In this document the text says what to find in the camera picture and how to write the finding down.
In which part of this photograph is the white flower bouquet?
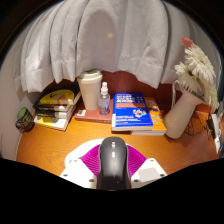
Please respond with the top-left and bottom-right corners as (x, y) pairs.
(174, 37), (220, 113)

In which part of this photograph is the black cable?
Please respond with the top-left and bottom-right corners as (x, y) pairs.
(184, 113), (205, 136)

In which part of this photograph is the dark mug with green inside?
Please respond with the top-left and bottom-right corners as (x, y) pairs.
(14, 106), (36, 133)

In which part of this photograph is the white flat device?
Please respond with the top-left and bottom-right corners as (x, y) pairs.
(209, 113), (223, 154)

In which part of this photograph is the orange book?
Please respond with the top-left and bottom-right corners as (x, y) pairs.
(130, 96), (168, 136)

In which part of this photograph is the white pitcher vase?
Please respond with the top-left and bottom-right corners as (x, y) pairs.
(163, 79), (205, 140)

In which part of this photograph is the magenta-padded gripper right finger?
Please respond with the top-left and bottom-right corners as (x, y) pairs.
(127, 145), (168, 190)

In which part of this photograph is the cream lidded tumbler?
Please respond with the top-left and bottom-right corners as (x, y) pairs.
(76, 69), (104, 111)

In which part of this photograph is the thin black book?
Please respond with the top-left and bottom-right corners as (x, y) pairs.
(34, 101), (78, 113)

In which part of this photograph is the black computer mouse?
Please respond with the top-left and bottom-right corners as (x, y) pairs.
(96, 136), (132, 191)

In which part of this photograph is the clear spray bottle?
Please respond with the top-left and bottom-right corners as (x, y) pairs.
(98, 81), (111, 116)

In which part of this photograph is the white curtain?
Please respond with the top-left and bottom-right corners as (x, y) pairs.
(13, 0), (214, 94)

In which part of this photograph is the blue book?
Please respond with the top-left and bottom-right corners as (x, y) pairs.
(111, 92), (155, 132)

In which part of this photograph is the yellow and white book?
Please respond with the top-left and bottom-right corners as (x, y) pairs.
(33, 113), (76, 132)

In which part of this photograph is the yellow and black book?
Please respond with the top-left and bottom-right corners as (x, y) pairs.
(33, 86), (82, 107)

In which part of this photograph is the white and grey mouse pad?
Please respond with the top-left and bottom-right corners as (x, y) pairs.
(64, 138), (105, 168)

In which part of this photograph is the red-brown book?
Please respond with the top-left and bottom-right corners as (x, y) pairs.
(73, 99), (114, 124)

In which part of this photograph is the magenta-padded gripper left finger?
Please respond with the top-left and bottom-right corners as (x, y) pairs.
(59, 144), (101, 190)

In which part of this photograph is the black book with white pages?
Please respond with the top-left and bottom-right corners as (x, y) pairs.
(34, 107), (76, 120)

